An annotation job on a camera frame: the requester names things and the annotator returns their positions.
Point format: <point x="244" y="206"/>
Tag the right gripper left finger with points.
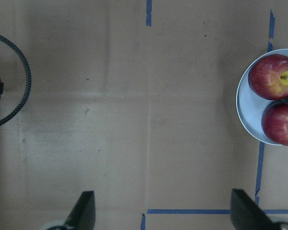
<point x="83" y="214"/>

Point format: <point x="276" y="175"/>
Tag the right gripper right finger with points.
<point x="246" y="215"/>

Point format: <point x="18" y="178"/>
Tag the red apple on plate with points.
<point x="268" y="77"/>
<point x="275" y="122"/>

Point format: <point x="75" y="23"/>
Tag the light blue plate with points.
<point x="250" y="106"/>

